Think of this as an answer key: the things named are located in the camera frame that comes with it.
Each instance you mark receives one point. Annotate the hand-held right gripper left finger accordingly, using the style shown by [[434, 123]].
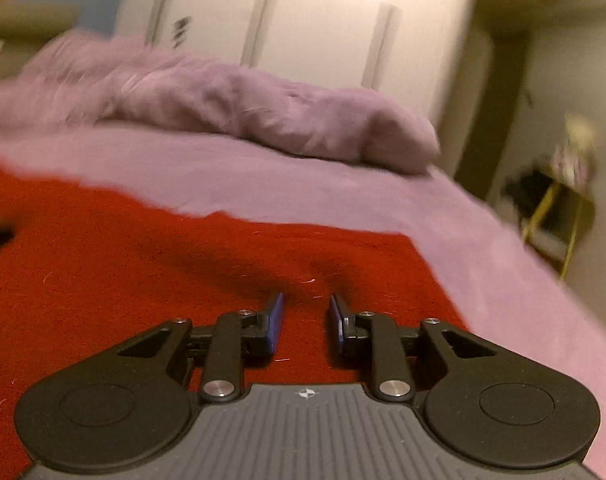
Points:
[[276, 322]]

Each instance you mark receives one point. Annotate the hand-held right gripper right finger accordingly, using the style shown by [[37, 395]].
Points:
[[337, 322]]

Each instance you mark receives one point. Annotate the red coat with silver buttons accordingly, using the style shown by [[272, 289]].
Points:
[[133, 270]]

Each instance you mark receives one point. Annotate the olive green headboard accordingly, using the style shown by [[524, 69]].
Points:
[[23, 25]]

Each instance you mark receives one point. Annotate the purple duvet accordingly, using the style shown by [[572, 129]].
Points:
[[223, 100]]

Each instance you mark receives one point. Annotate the yellow metal side table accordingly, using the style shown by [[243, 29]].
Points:
[[558, 230]]

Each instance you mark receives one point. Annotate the white wardrobe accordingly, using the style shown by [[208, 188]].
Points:
[[323, 35]]

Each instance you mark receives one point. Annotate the white table lamp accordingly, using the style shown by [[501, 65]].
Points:
[[580, 132]]

